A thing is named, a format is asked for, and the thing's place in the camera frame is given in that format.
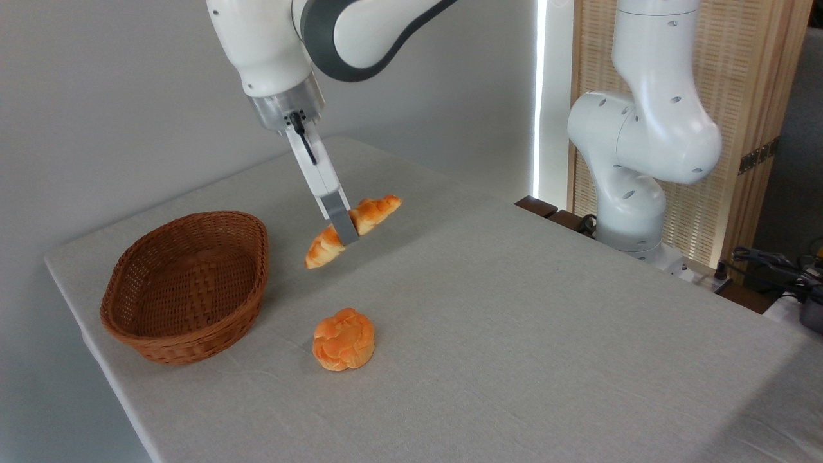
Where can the long braided bread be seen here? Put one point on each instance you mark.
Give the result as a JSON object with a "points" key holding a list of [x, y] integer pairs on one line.
{"points": [[376, 211]]}

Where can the wooden slatted screen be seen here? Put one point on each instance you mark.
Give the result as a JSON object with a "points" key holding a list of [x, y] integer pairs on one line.
{"points": [[746, 64]]}

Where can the black metal screen hinge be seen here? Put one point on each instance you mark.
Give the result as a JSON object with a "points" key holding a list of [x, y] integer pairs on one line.
{"points": [[759, 156]]}

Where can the vertical white light strip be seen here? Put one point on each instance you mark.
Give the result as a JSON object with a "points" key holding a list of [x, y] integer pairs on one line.
{"points": [[541, 96]]}

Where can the dark wooden block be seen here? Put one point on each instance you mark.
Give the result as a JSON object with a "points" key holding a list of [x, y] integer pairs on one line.
{"points": [[537, 206]]}

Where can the brown wicker basket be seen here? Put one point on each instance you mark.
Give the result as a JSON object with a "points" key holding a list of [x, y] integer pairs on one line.
{"points": [[186, 289]]}

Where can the grey tablecloth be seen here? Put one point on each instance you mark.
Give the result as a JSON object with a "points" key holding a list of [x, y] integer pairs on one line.
{"points": [[514, 334]]}

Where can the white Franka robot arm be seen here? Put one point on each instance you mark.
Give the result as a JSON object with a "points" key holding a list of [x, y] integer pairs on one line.
{"points": [[270, 45]]}

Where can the round orange bread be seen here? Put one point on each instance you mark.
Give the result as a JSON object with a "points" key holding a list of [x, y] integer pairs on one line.
{"points": [[344, 341]]}

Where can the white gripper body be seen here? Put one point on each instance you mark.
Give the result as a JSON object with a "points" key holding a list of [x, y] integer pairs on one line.
{"points": [[319, 173]]}

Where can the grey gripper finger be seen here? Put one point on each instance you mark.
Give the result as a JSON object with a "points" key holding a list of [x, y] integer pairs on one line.
{"points": [[341, 222]]}

